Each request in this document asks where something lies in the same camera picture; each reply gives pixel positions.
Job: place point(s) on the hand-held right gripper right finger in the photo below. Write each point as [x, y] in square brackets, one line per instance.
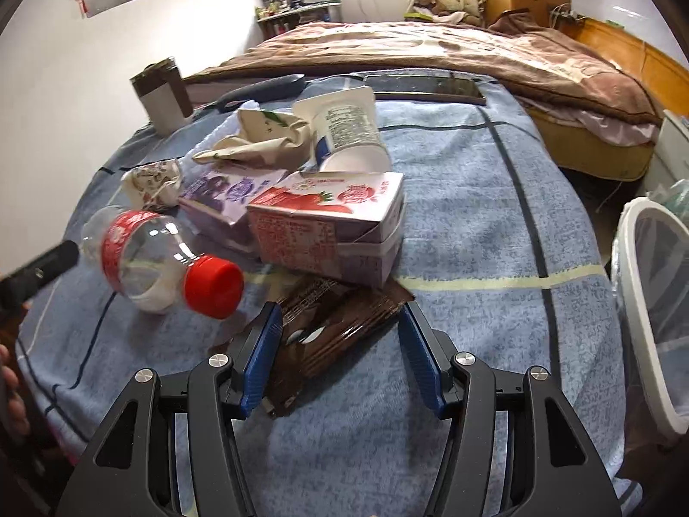
[420, 358]

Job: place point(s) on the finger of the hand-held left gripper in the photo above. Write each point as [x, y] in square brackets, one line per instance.
[48, 263]

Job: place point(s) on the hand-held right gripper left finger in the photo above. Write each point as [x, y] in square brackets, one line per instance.
[261, 358]

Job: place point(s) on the brown snack wrapper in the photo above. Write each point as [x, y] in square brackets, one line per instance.
[333, 323]

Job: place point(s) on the clear plastic bottle red cap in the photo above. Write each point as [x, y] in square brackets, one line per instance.
[140, 258]

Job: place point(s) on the patterned paper cup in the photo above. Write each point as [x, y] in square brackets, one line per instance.
[153, 177]

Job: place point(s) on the strawberry print milk carton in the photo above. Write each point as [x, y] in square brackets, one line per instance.
[323, 226]

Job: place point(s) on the purple milk carton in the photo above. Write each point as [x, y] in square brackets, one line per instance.
[226, 188]

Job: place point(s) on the cream cloth pouch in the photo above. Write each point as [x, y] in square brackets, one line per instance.
[258, 151]

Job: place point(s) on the white mesh waste bin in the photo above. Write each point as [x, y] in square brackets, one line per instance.
[635, 301]

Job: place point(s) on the white yogurt cup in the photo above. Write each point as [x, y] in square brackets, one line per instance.
[350, 129]

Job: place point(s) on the person's left hand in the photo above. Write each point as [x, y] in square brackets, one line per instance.
[19, 414]

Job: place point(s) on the brown and white tumbler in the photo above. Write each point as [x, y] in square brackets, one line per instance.
[161, 107]

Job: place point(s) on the black smartphone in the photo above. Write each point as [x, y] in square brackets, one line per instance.
[425, 86]

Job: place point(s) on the dark blue glasses case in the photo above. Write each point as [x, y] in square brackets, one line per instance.
[269, 86]

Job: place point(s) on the pink bed sheet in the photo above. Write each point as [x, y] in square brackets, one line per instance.
[619, 125]

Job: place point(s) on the brown fleece blanket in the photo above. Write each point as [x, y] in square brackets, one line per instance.
[430, 48]

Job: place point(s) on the white cabinet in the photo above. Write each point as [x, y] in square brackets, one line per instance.
[673, 140]

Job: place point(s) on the white shelf desk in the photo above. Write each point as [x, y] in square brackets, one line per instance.
[301, 11]

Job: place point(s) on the wooden headboard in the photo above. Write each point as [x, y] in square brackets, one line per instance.
[646, 59]

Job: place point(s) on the white power strip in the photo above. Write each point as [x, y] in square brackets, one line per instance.
[562, 11]

